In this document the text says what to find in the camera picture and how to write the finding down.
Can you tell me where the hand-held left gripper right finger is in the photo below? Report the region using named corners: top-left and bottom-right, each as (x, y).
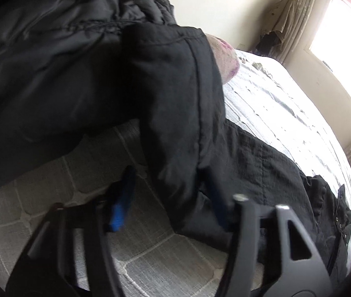
top-left (204, 168), bottom-right (334, 297)

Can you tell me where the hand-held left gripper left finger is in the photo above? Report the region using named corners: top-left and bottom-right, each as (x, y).
top-left (5, 165), bottom-right (136, 297)

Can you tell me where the black padded coat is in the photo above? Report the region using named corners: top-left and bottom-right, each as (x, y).
top-left (0, 0), bottom-right (351, 288)

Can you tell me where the white quilted bedspread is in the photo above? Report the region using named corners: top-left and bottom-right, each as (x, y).
top-left (0, 48), bottom-right (351, 297)

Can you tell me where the pink white pillow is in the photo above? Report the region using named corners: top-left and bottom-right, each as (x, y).
top-left (206, 35), bottom-right (242, 85)

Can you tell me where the dark hanging garment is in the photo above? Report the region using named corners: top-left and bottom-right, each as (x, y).
top-left (255, 31), bottom-right (284, 57)

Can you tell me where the beige hanging garment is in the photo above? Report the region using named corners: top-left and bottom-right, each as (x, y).
top-left (261, 0), bottom-right (298, 35)

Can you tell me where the bright window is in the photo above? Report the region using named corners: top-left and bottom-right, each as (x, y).
top-left (309, 0), bottom-right (351, 126)

